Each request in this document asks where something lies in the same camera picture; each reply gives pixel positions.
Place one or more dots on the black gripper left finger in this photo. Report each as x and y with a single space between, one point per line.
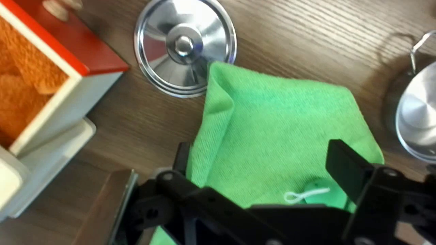
171 204

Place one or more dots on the green plush toy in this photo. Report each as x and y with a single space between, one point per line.
336 197

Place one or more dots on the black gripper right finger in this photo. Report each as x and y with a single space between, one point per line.
389 199

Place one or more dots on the green cloth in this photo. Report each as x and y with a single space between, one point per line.
280 127

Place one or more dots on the red front wooden drawer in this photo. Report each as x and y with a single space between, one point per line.
85 49

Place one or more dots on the wooden coin box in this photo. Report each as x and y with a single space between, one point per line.
49 163

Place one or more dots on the steel pot lid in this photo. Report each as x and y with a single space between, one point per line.
183 45

